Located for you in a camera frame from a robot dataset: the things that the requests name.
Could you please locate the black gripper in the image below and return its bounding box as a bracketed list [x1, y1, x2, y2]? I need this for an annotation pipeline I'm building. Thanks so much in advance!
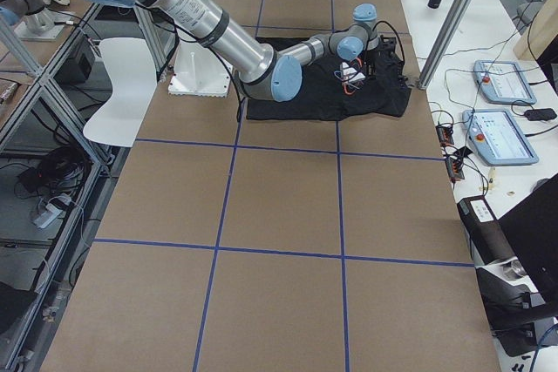
[365, 35, 396, 68]

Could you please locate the black printed t-shirt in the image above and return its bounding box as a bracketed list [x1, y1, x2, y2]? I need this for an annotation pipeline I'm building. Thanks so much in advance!
[246, 50, 411, 121]

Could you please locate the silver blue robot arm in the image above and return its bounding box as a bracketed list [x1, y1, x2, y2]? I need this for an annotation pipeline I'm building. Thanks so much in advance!
[89, 0, 379, 102]

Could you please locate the background robot arm on stand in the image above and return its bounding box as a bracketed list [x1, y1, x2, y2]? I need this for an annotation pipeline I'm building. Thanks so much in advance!
[1, 0, 70, 41]

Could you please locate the upper teach pendant tablet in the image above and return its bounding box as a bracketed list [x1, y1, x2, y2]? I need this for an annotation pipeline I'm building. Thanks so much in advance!
[473, 60, 537, 105]

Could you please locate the teach pendant tablet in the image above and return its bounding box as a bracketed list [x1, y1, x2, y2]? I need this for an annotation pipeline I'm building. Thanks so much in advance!
[473, 60, 537, 105]
[462, 109, 539, 166]

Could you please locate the lower teach pendant tablet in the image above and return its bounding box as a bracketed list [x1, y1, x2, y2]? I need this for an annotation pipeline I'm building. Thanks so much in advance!
[462, 109, 539, 166]

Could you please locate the black power adapter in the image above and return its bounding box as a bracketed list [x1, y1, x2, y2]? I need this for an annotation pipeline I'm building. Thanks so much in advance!
[524, 108, 557, 121]

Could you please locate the white plastic chair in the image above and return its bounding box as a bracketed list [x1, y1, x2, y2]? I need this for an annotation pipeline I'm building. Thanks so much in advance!
[83, 37, 158, 147]

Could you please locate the black computer box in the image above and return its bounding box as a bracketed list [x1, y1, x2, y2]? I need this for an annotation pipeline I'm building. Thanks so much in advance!
[54, 38, 95, 85]

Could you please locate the white power strip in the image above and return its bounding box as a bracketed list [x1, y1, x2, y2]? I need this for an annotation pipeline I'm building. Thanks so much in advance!
[31, 193, 72, 229]

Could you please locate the aluminium frame post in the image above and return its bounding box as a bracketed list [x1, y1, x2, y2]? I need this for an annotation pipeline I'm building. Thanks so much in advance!
[417, 0, 472, 90]

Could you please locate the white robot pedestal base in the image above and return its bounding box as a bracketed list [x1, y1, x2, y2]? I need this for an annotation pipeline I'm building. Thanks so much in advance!
[168, 41, 233, 98]

